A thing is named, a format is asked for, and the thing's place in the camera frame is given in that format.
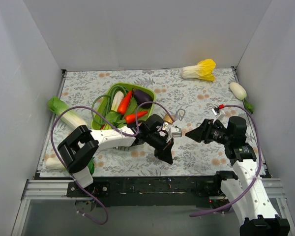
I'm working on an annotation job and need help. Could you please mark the green napa cabbage toy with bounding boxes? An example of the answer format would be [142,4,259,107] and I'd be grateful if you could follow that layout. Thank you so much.
[48,95,88,130]

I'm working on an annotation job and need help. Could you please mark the green bok choy toy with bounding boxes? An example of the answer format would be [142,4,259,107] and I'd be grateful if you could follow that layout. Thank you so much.
[45,157,96,174]

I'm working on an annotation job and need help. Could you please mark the white toy daikon radish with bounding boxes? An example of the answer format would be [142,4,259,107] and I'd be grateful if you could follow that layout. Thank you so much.
[229,82,254,114]

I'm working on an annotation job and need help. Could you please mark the orange toy carrot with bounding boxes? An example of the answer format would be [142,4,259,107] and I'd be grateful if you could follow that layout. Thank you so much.
[117,91,132,115]

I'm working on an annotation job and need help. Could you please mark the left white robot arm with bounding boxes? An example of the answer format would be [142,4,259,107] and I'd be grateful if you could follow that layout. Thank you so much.
[58,114,181,197]

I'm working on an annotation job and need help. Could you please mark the red toy chili pepper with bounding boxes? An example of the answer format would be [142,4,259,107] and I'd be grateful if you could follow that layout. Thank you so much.
[124,111,148,124]

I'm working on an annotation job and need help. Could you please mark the purple cable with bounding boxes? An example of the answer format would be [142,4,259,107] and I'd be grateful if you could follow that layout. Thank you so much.
[189,104,263,218]
[50,101,181,225]

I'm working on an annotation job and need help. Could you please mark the green toy long beans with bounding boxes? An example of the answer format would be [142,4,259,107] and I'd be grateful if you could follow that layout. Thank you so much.
[92,83,130,127]

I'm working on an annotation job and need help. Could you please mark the brass padlock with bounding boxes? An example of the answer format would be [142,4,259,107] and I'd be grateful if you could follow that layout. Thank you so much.
[163,109,186,124]

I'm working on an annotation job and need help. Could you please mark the purple toy eggplant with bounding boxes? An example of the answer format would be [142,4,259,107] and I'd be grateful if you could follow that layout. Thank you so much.
[132,88,153,104]

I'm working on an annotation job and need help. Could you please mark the yellow napa cabbage toy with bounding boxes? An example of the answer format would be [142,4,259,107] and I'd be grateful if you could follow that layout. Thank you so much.
[181,59,216,82]

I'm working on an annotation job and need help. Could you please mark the white toy radish in basket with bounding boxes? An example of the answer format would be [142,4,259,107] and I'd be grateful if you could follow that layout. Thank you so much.
[111,91,124,112]

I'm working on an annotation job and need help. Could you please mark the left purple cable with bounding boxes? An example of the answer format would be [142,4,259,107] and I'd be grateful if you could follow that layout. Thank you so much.
[50,101,181,225]

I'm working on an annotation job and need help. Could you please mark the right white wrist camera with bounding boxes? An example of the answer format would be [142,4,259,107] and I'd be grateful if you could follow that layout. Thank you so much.
[212,107,225,122]

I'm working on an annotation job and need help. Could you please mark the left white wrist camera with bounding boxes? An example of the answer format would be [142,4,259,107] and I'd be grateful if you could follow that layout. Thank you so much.
[161,121,182,140]

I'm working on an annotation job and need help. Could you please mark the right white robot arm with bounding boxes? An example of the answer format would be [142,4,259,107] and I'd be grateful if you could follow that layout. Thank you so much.
[186,116,290,236]

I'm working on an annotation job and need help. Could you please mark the green leafy toy in basket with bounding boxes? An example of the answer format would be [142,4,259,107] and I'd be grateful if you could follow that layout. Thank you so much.
[105,102,138,127]

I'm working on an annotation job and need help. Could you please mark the green plastic basket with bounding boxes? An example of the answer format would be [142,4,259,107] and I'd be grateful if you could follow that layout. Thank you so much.
[91,83,156,130]

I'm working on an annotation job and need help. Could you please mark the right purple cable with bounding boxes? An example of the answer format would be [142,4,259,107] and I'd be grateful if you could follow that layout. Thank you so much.
[189,104,263,218]

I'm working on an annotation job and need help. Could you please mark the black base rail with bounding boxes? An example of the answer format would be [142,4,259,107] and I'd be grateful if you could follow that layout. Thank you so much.
[66,176,229,208]

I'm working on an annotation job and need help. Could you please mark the floral table mat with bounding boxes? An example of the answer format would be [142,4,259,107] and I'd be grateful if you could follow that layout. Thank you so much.
[40,68,266,177]

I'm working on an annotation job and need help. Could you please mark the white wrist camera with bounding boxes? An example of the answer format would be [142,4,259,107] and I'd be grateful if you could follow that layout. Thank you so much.
[161,121,182,140]
[212,107,225,122]

